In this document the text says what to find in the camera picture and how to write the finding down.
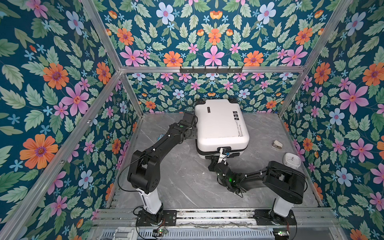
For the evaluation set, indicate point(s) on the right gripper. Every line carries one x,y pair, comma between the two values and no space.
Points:
214,163

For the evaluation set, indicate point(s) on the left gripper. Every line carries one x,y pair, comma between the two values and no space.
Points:
195,133

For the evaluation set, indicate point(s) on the white hard-shell suitcase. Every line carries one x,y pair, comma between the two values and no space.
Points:
220,125

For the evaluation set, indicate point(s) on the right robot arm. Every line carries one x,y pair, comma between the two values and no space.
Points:
289,184

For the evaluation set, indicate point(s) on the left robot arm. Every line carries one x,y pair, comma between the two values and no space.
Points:
145,171

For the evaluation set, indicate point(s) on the small beige stapler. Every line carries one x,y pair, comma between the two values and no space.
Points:
277,144

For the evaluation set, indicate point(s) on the black hook rack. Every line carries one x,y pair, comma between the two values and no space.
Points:
209,70

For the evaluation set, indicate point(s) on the white round alarm clock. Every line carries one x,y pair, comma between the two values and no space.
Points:
292,161

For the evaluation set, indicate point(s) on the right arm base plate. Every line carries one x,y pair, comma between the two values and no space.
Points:
269,217

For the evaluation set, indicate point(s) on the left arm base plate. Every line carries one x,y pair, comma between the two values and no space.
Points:
163,217

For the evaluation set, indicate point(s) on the aluminium mounting rail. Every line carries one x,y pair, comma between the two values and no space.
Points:
221,217

